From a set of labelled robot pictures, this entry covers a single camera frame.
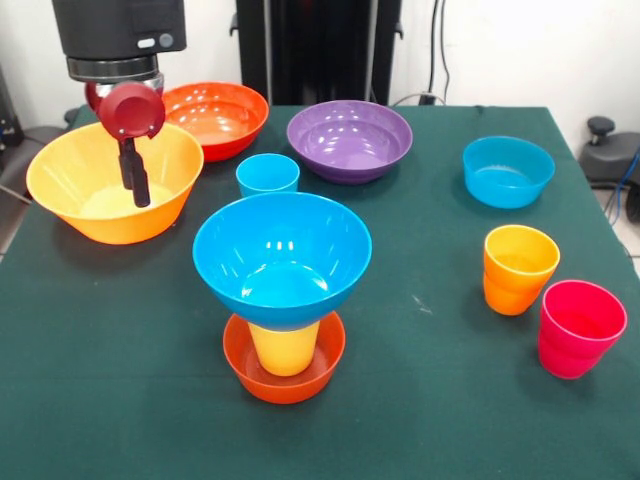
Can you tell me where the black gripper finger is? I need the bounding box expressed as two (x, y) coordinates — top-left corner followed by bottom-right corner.
(117, 140), (135, 192)
(124, 137), (152, 209)

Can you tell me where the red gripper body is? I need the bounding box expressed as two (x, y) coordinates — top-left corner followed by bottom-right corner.
(84, 81), (167, 142)

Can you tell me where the large orange bowl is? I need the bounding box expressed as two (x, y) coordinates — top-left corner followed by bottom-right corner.
(25, 121), (205, 246)

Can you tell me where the large blue bowl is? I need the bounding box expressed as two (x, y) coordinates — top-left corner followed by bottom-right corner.
(192, 191), (374, 333)

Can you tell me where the yellow cup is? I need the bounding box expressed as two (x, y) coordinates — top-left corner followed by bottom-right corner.
(247, 319), (322, 378)

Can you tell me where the small red bowl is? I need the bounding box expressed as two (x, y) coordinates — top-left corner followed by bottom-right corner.
(222, 309), (347, 405)

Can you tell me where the black computer tower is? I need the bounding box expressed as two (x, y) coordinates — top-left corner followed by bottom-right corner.
(0, 64), (24, 149)

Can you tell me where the large red bowl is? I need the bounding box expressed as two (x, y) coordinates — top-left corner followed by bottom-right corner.
(160, 80), (271, 163)

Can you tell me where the grey black floor base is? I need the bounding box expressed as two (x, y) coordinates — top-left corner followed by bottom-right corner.
(578, 116), (640, 224)
(0, 107), (81, 201)

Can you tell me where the blue cup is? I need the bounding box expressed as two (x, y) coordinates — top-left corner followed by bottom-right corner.
(235, 152), (301, 198)

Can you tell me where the purple bowl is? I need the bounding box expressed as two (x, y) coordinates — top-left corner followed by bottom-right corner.
(286, 99), (414, 186)

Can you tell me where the dark green tablecloth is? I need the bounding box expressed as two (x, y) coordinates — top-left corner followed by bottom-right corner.
(0, 102), (640, 480)

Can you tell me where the small blue bowl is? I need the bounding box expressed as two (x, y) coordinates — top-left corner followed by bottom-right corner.
(461, 135), (556, 210)

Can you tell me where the orange cup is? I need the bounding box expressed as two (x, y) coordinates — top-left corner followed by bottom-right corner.
(482, 224), (562, 317)

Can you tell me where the pink cup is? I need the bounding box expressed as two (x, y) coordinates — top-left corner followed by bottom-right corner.
(537, 279), (629, 381)

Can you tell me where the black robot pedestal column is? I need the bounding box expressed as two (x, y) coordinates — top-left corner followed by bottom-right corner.
(229, 0), (404, 106)

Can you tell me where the black wall cable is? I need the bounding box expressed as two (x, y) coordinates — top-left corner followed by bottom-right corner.
(389, 0), (454, 107)

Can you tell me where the blue cable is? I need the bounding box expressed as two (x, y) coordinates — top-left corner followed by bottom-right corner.
(604, 149), (640, 221)

